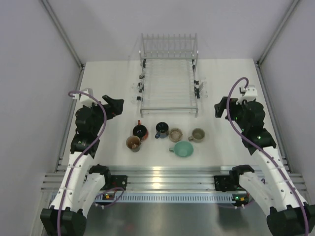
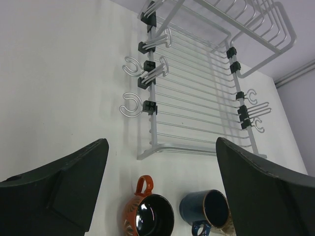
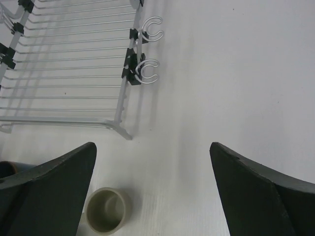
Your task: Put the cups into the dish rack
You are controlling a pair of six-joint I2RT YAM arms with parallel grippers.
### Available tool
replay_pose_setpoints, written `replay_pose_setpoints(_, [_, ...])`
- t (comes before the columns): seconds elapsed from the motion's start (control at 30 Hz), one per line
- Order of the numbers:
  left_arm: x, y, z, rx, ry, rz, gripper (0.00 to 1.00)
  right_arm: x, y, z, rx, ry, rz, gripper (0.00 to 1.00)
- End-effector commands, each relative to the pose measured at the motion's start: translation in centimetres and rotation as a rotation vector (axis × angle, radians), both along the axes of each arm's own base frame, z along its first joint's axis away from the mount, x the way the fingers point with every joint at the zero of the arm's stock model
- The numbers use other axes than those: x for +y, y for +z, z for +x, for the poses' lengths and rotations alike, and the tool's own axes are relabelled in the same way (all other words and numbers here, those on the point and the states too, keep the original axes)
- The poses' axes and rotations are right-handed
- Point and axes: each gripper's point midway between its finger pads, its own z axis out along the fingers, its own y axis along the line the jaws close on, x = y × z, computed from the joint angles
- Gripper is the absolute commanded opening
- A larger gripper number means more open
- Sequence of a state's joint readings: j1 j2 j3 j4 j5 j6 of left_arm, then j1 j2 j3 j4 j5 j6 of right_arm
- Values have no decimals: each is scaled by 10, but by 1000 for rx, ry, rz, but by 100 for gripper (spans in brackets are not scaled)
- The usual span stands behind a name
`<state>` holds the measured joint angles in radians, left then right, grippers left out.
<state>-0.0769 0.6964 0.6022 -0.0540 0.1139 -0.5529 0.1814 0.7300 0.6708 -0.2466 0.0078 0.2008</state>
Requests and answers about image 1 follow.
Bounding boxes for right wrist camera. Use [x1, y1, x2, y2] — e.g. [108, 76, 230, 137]
[236, 85, 258, 104]

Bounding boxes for olive grey mug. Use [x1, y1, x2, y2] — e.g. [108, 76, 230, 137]
[188, 128, 205, 143]

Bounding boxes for beige speckled cup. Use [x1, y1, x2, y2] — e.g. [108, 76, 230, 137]
[169, 128, 183, 143]

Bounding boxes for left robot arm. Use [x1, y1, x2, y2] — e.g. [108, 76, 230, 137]
[40, 89, 124, 236]

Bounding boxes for aluminium frame post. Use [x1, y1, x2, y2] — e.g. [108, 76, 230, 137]
[255, 0, 302, 66]
[40, 0, 86, 71]

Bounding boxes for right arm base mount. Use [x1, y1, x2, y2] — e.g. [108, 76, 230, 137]
[214, 175, 239, 192]

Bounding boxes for purple cable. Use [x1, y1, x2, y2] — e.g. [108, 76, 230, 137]
[58, 90, 125, 236]
[226, 77, 310, 236]

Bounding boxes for slotted cable duct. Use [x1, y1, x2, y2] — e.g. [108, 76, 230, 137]
[94, 191, 234, 203]

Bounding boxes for left aluminium frame post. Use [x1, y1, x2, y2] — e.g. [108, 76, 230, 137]
[40, 0, 86, 71]

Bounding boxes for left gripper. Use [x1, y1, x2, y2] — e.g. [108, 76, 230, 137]
[85, 95, 124, 135]

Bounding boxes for teal green cup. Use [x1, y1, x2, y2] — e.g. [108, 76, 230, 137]
[169, 141, 194, 157]

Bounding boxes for black and red mug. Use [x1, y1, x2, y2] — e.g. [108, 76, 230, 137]
[132, 120, 149, 141]

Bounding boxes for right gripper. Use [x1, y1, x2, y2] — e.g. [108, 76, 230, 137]
[215, 96, 248, 132]

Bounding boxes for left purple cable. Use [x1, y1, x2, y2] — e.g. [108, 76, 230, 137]
[58, 90, 125, 236]

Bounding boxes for aluminium rail base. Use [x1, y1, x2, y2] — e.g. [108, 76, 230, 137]
[41, 165, 307, 192]

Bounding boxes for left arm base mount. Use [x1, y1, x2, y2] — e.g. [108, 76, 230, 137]
[108, 175, 127, 190]

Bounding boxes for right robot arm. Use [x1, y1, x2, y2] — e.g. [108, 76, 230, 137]
[214, 97, 315, 236]

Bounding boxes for dark blue mug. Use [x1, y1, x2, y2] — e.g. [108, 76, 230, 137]
[155, 122, 169, 139]

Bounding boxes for brown mug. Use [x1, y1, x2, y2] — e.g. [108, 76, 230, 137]
[126, 136, 141, 152]

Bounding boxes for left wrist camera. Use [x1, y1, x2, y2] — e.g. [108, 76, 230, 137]
[79, 88, 94, 107]

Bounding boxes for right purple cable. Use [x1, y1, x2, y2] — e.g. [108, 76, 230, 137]
[226, 77, 310, 236]

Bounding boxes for right aluminium frame post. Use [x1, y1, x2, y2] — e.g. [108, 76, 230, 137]
[255, 0, 302, 66]

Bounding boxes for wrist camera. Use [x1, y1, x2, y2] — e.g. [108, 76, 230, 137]
[236, 85, 258, 104]
[79, 88, 94, 107]

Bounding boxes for metal wire dish rack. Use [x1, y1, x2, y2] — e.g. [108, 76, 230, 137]
[132, 33, 207, 117]

